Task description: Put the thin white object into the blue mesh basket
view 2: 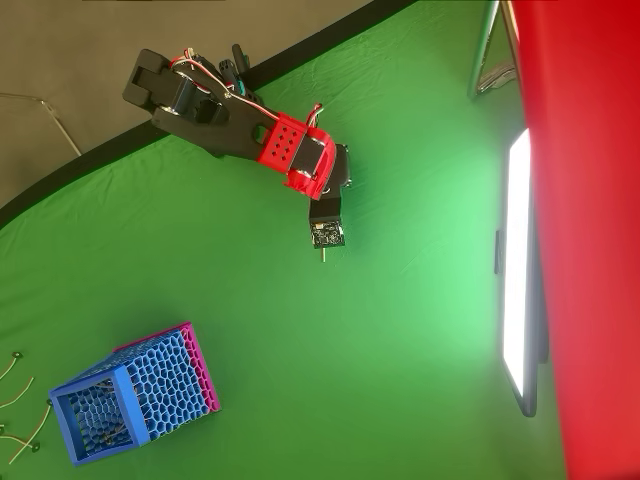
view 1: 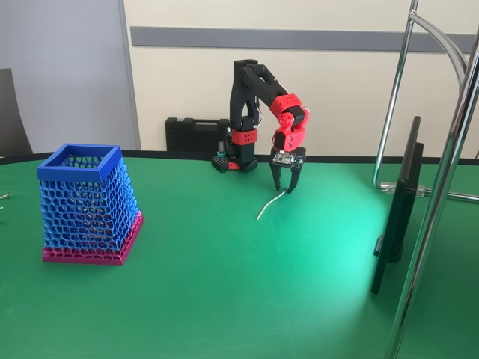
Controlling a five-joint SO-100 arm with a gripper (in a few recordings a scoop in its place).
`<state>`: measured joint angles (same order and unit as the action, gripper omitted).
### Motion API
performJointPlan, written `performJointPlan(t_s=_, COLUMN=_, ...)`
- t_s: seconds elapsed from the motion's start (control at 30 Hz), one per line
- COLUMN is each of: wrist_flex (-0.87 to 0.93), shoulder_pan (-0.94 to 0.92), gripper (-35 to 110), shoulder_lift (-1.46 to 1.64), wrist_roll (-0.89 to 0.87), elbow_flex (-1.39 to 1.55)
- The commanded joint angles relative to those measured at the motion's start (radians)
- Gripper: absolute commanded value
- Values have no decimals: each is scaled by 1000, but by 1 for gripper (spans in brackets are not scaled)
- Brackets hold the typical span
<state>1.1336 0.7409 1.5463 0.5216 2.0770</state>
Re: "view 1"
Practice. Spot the green table cover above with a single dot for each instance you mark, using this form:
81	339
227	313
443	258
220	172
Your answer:
224	291

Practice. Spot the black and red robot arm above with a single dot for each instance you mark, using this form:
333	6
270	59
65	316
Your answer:
247	86

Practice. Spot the black flat monitor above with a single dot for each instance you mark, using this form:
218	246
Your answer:
402	202

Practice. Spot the clear plastic clip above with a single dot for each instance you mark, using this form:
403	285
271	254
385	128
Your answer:
387	186

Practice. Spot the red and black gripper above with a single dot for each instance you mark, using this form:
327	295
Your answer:
289	167

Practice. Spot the chrome tube stand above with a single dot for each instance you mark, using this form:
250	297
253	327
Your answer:
434	209

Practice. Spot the black plastic tool case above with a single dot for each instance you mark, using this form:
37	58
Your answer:
194	134

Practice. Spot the blue and pink lattice basket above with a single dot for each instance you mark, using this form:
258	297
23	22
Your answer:
80	213

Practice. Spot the grey wall rail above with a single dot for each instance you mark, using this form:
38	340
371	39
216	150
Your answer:
187	36

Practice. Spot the black teal clamp knob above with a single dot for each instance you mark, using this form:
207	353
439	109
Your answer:
221	149

